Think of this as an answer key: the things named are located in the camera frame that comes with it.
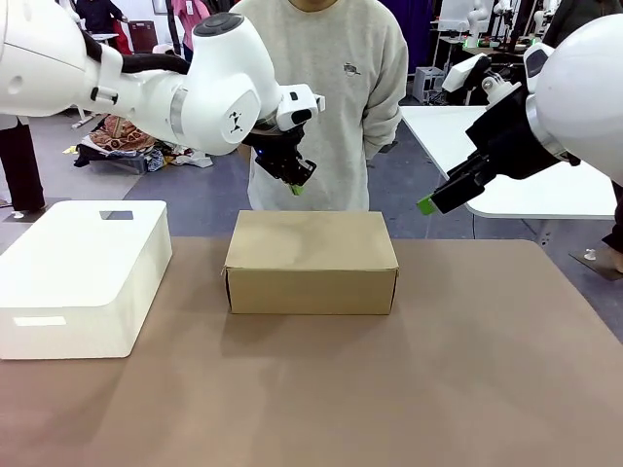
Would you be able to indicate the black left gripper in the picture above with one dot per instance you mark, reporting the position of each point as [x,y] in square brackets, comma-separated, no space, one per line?
[275,146]

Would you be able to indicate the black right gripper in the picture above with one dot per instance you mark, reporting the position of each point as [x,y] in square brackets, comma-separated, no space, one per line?
[506,141]

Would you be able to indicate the brown cardboard shoe box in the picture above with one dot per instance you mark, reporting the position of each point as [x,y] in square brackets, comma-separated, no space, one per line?
[311,287]

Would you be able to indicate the small white robot arm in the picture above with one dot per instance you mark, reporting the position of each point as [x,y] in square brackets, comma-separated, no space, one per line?
[474,14]
[540,14]

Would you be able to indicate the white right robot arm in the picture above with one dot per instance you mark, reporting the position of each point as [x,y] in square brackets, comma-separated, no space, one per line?
[584,97]

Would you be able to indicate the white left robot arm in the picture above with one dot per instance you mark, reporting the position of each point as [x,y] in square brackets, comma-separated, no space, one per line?
[219,82]

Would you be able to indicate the white plastic storage box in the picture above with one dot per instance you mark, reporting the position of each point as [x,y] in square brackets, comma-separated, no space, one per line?
[73,258]

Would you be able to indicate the person in grey sweatshirt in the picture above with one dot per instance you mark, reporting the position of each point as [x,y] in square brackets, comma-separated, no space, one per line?
[331,121]

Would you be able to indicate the white step stool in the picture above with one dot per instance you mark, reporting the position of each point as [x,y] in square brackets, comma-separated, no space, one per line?
[428,78]

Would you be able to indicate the grey floor plate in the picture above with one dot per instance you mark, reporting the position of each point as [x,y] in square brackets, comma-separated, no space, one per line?
[601,265]

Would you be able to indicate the black tripod pole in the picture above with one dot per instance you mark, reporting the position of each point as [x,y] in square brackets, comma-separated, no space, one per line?
[518,19]

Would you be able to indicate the pile of colourful clothes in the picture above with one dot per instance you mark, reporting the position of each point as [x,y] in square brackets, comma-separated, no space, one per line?
[117,141]

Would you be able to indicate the mannequin in pink shirt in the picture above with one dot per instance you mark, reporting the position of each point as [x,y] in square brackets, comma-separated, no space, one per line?
[190,10]

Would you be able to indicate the person in black top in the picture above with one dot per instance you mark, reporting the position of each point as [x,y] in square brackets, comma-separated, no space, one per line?
[99,14]

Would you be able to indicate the standing person in black trousers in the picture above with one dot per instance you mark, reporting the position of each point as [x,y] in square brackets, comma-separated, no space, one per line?
[22,170]

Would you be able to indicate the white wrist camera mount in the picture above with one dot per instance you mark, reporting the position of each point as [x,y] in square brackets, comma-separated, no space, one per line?
[501,90]

